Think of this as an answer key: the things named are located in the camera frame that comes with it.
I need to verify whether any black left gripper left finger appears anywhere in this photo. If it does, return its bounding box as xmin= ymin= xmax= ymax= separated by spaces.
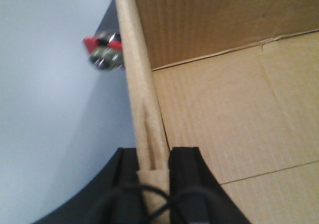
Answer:
xmin=36 ymin=148 xmax=147 ymax=224

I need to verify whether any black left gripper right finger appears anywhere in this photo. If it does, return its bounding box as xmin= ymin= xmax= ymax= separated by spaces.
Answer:
xmin=168 ymin=147 xmax=250 ymax=224

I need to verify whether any brown cardboard carton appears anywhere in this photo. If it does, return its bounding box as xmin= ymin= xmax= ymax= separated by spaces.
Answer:
xmin=116 ymin=0 xmax=319 ymax=224

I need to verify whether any red emergency stop device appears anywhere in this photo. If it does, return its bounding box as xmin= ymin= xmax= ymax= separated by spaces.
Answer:
xmin=83 ymin=30 xmax=125 ymax=71

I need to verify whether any black cable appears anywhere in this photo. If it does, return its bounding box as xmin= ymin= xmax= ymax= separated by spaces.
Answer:
xmin=99 ymin=183 xmax=225 ymax=224

